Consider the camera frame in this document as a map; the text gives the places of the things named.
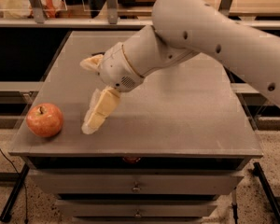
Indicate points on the middle grey drawer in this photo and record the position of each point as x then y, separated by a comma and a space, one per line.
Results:
135, 208

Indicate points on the top grey drawer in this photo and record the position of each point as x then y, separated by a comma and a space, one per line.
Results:
74, 183

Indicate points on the black floor bar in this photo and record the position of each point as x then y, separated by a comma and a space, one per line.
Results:
272, 199
19, 182

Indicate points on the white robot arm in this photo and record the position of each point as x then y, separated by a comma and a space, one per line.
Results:
180, 30

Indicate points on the black right floor bar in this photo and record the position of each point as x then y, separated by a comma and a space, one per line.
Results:
272, 199

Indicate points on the metal guard rail frame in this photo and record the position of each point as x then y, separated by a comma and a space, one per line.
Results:
16, 13

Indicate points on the grey drawer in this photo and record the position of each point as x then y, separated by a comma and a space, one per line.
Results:
135, 208
74, 183

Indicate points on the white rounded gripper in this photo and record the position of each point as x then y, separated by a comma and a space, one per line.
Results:
115, 66

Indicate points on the grey drawer cabinet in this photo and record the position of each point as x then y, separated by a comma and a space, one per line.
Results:
182, 120

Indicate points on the white and orange bag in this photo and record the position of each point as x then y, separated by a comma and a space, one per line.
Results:
49, 8

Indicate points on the red apple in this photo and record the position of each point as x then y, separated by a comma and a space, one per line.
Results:
45, 120

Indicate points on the dark blue snack packet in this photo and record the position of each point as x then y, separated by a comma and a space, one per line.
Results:
98, 53

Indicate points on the black left floor bar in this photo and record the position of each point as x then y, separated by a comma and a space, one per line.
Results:
19, 182

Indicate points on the small red object under top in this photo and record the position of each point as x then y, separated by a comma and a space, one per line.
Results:
131, 159

